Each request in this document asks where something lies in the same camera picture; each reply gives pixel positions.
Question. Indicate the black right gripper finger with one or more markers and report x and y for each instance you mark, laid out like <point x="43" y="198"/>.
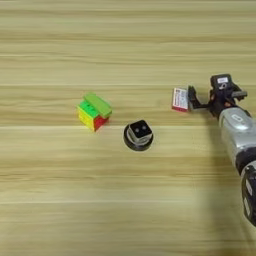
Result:
<point x="193" y="101"/>
<point x="239" y="92"/>

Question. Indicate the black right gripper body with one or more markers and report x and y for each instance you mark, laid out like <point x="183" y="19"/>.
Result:
<point x="223" y="103"/>

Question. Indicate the red and white card box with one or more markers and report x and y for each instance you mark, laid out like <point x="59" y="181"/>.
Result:
<point x="180" y="99"/>

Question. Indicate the black tape roll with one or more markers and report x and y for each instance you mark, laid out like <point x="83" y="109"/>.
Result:
<point x="136" y="147"/>

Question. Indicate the green rectangular block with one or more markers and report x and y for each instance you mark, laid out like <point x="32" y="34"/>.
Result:
<point x="98" y="104"/>

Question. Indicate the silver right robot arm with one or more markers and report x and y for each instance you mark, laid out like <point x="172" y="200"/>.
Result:
<point x="240" y="136"/>

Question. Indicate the multicolour Rubik's cube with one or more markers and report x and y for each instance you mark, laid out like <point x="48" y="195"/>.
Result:
<point x="88" y="116"/>

